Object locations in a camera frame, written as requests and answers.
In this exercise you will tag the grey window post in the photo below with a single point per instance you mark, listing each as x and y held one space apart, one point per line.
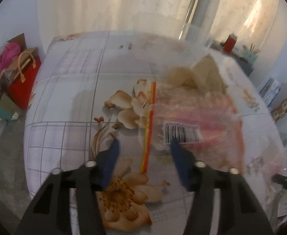
202 7

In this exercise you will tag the teal pen holder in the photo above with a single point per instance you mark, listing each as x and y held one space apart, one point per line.
250 56

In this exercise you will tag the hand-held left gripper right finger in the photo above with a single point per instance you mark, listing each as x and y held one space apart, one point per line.
180 161

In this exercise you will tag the blue tissue pack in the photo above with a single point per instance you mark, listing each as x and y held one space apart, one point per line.
270 91

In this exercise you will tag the clear zip bag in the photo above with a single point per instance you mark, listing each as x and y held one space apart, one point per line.
182 107

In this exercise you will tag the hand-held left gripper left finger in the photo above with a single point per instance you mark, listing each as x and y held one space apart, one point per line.
110 161

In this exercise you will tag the red gift bag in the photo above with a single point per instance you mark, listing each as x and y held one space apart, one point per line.
23 88

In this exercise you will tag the brown paper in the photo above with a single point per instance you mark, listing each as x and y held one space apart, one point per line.
202 76

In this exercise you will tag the red thermos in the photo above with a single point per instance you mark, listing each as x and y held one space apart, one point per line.
229 45

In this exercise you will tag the teal box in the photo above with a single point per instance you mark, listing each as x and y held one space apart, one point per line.
4 107

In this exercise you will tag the grey cabinet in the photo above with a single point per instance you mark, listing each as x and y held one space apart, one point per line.
246 68

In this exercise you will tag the pink printed plastic bag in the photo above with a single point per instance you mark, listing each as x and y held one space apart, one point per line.
265 166

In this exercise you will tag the floral tablecloth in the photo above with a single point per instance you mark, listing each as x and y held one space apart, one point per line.
60 102

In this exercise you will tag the patterned orange box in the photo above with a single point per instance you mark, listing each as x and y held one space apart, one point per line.
286 102

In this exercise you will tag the pink plush item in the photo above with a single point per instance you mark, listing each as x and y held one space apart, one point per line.
6 56

